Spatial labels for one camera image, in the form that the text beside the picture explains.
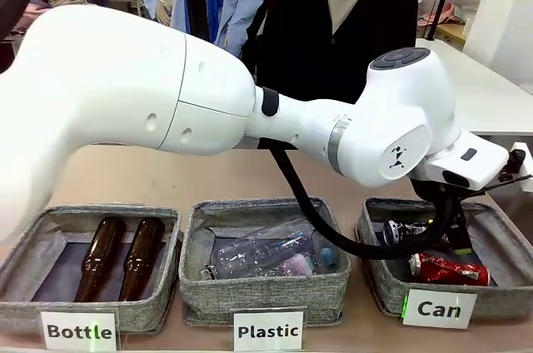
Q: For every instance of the white Can label sign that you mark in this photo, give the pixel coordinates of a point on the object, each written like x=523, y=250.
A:
x=439, y=309

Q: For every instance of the person in black coat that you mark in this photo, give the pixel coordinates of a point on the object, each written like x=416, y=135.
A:
x=300, y=45

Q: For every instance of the plastic bottle blue cap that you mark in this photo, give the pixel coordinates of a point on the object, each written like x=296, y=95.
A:
x=327, y=255

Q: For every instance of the white Plastic label sign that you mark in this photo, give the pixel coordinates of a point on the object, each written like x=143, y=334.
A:
x=268, y=330

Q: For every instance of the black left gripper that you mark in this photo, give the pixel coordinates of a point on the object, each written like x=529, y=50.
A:
x=460, y=224

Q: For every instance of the grey fabric plastic basket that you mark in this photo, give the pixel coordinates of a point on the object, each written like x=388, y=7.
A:
x=208, y=299

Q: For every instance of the white side table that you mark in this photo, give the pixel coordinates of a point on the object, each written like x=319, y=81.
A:
x=479, y=78

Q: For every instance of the brown glass bottle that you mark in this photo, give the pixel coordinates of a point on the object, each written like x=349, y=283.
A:
x=98, y=257
x=139, y=257

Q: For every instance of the crushed red can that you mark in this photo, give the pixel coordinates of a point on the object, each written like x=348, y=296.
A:
x=441, y=271

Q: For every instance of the black white crushed can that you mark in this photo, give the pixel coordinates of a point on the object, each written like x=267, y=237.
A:
x=399, y=230

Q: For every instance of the large clear plastic bottle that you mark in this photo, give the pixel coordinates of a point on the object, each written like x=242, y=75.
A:
x=250, y=257

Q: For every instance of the pink cloth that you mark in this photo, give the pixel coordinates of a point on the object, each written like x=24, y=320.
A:
x=437, y=19

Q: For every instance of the grey fabric bottle basket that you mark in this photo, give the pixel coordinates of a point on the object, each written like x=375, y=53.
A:
x=145, y=311

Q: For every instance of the white Bottle label sign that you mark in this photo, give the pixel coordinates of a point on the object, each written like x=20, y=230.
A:
x=79, y=330

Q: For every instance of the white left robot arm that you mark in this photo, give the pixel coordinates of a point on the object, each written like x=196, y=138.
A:
x=125, y=78

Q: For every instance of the grey fabric can basket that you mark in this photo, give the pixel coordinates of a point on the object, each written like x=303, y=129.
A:
x=499, y=299

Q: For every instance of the background person hand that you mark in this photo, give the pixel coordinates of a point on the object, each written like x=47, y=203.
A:
x=163, y=13

